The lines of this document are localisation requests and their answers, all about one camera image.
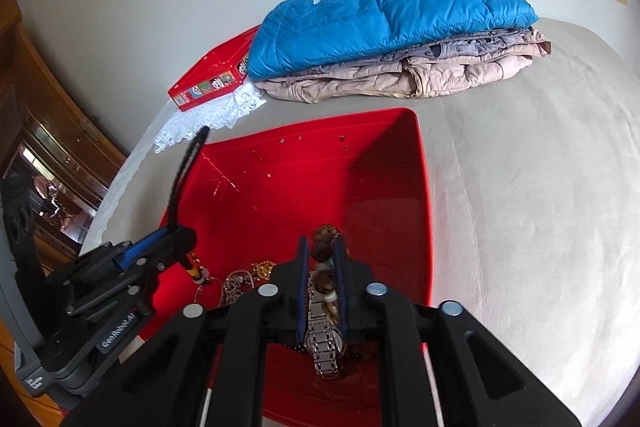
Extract blue quilted jacket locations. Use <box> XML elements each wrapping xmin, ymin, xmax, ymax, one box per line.
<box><xmin>247</xmin><ymin>0</ymin><xmax>540</xmax><ymax>82</ymax></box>

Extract metal link watch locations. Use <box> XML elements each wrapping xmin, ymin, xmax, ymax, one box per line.
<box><xmin>304</xmin><ymin>274</ymin><xmax>347</xmax><ymax>379</ymax></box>

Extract beige bed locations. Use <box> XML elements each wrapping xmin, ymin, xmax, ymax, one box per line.
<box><xmin>77</xmin><ymin>18</ymin><xmax>640</xmax><ymax>427</ymax></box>

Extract beige quilted jacket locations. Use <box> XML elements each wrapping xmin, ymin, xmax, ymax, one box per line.
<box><xmin>255</xmin><ymin>29</ymin><xmax>552</xmax><ymax>104</ymax></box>

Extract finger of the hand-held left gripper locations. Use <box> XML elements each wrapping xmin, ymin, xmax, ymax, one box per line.
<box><xmin>116</xmin><ymin>228</ymin><xmax>173</xmax><ymax>272</ymax></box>
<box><xmin>65</xmin><ymin>227</ymin><xmax>197</xmax><ymax>317</ymax></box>

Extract red tin lid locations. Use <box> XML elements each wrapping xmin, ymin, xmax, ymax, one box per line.
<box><xmin>168</xmin><ymin>25</ymin><xmax>262</xmax><ymax>112</ymax></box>

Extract wooden cabinet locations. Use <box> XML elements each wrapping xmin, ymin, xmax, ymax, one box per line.
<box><xmin>0</xmin><ymin>0</ymin><xmax>128</xmax><ymax>258</ymax></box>

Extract white lace doily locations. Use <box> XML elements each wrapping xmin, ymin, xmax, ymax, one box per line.
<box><xmin>153</xmin><ymin>84</ymin><xmax>268</xmax><ymax>154</ymax></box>

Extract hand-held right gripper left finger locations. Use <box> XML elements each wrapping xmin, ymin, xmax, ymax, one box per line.
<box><xmin>59</xmin><ymin>234</ymin><xmax>309</xmax><ymax>427</ymax></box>

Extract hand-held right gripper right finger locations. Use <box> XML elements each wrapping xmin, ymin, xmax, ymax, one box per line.
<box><xmin>332</xmin><ymin>237</ymin><xmax>583</xmax><ymax>427</ymax></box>

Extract silver chain bracelet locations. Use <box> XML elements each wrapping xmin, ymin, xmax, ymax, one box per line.
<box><xmin>222</xmin><ymin>271</ymin><xmax>257</xmax><ymax>306</ymax></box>

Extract red tin box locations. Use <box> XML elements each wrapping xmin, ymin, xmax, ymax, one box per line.
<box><xmin>137</xmin><ymin>107</ymin><xmax>435</xmax><ymax>427</ymax></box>

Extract grey patterned garment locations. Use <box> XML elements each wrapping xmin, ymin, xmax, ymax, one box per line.
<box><xmin>300</xmin><ymin>27</ymin><xmax>543</xmax><ymax>72</ymax></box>

